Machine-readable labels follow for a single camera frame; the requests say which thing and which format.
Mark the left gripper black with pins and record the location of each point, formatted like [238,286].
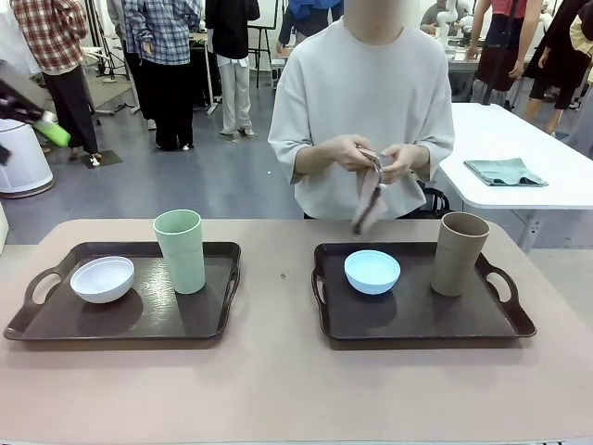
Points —
[21,95]

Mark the person in black top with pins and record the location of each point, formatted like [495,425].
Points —
[231,46]

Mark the person in blue plaid shirt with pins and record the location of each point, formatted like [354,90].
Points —
[160,37]

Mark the person with yellow sleeve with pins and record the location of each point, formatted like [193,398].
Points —
[583,41]

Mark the person's left hand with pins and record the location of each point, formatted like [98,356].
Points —
[405,160]

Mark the person in maroon dress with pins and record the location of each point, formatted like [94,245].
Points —
[498,46]

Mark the person in white shirt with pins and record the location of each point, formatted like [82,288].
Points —
[366,88]

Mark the person's right forearm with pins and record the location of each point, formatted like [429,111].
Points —
[315,157]

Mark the light blue bowl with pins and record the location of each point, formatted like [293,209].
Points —
[372,275]

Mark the person in red plaid shirt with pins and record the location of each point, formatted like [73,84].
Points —
[51,41]

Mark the dark brown serving tray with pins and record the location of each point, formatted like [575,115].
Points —
[116,320]
[417,315]

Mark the teal cloth mat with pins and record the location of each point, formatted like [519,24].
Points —
[502,170]

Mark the white box edge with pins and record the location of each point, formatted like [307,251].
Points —
[3,227]

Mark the beige cloth mat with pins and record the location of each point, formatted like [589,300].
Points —
[368,199]

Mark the black easel stand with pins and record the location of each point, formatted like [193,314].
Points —
[264,51]

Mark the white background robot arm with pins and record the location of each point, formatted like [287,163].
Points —
[447,23]

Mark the person in black dress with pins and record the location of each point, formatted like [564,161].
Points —
[553,51]

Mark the white rounded table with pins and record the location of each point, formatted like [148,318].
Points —
[509,134]

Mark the person's right hand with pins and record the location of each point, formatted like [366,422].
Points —
[354,153]

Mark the brown tall cup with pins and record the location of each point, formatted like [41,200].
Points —
[456,264]

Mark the light green tall cup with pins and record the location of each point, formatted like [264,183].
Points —
[183,264]

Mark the white bowl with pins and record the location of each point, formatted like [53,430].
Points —
[104,283]

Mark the person's left forearm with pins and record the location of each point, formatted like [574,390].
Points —
[424,162]

